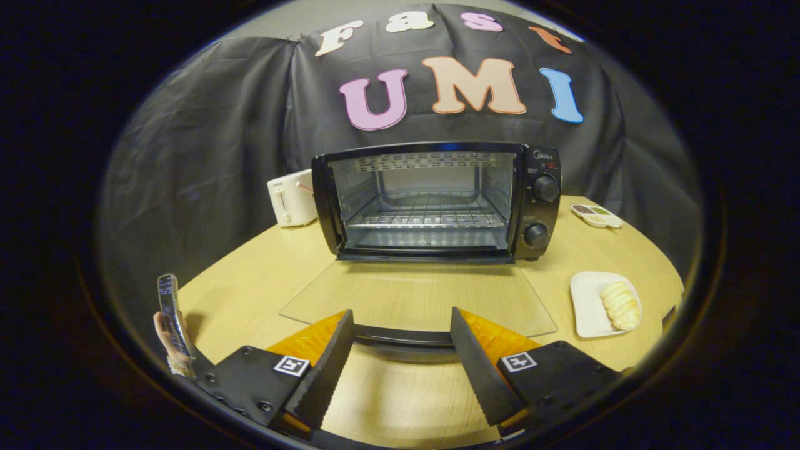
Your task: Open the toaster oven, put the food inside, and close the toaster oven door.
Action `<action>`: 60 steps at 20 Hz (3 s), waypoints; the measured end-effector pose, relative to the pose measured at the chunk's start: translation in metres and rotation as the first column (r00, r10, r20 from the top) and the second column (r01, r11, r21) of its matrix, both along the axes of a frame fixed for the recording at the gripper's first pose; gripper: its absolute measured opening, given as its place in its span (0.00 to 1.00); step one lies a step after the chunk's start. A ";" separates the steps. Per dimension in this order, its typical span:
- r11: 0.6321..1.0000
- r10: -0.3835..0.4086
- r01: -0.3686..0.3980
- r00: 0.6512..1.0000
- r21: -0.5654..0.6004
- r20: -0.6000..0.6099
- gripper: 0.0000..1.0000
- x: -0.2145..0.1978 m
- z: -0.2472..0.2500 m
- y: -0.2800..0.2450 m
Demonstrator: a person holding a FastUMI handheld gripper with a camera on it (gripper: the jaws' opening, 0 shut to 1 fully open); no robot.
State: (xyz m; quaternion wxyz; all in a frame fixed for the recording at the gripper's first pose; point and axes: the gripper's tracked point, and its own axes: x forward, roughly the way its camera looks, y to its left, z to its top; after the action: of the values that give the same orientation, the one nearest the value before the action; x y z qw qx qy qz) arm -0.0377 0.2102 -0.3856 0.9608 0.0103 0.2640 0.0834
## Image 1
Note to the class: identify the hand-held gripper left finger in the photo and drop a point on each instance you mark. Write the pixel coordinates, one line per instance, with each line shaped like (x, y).
(325, 375)

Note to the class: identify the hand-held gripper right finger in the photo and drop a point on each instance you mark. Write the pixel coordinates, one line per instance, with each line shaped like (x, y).
(478, 369)

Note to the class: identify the ridged yellow bread roll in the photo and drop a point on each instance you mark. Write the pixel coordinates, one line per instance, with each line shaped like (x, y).
(620, 306)

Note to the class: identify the black toaster oven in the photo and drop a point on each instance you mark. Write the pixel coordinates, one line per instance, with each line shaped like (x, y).
(544, 212)

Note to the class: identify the white bread toaster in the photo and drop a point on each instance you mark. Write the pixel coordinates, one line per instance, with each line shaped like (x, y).
(294, 200)

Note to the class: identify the white square plate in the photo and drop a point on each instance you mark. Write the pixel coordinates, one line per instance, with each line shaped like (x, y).
(587, 306)

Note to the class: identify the small white condiment dish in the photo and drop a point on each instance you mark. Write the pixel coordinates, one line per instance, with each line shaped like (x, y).
(597, 215)

